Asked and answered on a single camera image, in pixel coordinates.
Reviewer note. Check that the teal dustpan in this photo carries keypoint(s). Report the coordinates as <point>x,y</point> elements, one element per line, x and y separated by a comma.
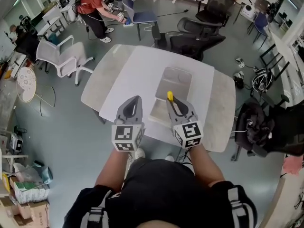
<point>45,172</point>

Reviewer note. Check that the white mesh office chair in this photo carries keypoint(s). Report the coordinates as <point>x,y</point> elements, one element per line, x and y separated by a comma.
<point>64,56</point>

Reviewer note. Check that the tall black mesh office chair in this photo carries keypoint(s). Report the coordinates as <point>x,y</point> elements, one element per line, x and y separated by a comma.
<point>217,3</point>

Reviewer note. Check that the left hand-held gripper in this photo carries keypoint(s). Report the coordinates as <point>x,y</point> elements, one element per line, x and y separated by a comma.
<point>126,133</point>

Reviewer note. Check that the person's black shirt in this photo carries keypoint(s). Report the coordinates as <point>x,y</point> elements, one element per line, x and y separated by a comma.
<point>164,193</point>

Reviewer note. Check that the black chair with dark clothes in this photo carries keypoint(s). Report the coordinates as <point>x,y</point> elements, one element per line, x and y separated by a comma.
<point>266,127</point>

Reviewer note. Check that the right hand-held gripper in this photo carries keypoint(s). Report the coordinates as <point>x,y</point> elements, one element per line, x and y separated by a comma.
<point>188,132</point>

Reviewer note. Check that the blue fabric chair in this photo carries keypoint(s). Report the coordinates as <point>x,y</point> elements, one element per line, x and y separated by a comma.
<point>260,22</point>

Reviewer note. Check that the person's white shoe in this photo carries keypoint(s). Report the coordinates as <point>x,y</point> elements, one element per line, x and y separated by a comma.
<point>170,158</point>
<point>140,153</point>

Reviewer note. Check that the spare hand-held gripper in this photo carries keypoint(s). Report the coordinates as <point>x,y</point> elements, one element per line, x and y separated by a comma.
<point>240,62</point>
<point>238,79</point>

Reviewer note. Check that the brown cardboard box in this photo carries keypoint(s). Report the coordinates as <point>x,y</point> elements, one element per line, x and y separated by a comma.
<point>26,214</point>

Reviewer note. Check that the person's left forearm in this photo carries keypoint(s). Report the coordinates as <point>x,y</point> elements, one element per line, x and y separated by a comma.
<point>114,167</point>

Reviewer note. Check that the white power strip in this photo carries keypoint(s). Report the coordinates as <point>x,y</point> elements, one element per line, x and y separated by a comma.
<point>128,25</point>

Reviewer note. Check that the pink cloth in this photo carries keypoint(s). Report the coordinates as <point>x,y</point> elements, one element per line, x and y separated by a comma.
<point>294,165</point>

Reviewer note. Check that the round white side table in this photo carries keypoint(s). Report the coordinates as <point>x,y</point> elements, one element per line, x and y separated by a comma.
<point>26,84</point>

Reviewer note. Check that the black metal rack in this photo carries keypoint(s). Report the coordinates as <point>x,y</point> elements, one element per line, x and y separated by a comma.
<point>275,60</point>

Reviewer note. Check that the white desk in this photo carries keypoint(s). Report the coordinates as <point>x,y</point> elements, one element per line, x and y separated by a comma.
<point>50,24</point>

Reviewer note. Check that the white and green cartons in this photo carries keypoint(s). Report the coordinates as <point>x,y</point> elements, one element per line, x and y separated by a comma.
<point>29,191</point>

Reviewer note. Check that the person's right forearm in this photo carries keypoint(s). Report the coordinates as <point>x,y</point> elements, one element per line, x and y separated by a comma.
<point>206,167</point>

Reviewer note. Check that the blue seat chair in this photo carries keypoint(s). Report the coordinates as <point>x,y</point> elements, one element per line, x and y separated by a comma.
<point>142,15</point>

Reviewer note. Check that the white rectangular tray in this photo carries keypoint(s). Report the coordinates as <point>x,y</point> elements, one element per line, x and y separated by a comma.
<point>175,82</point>

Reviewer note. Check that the grey stone-top table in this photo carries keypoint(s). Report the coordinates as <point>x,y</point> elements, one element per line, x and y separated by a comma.
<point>223,103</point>

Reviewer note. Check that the white round pet carrier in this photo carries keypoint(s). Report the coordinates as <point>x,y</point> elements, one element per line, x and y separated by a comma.
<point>249,9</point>

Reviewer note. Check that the black and white helmet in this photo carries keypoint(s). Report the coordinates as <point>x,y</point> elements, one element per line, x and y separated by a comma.
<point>262,78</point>

